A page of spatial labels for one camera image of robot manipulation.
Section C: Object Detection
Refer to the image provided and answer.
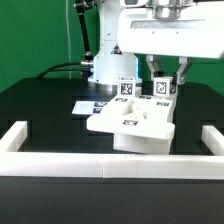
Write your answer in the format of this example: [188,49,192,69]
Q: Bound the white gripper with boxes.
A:
[118,0,224,85]

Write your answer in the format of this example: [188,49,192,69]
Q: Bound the white chair back bar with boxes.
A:
[150,96,176,123]

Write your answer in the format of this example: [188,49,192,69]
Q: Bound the white chair back part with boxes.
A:
[87,96,175,140]

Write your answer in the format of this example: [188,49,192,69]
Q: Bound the white tag sheet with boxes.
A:
[72,101,107,115]

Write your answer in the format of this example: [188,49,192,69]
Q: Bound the black camera stand pole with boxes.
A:
[74,0,95,66]

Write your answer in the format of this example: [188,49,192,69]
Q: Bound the black cable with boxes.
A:
[36,61,92,79]

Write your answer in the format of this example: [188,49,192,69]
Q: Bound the white U-shaped fence frame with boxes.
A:
[0,121,224,180]

